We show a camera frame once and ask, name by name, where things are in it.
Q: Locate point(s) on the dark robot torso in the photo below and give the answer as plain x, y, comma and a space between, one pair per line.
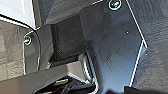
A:
36, 78

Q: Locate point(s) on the round base light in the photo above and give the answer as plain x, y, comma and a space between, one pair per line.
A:
28, 40

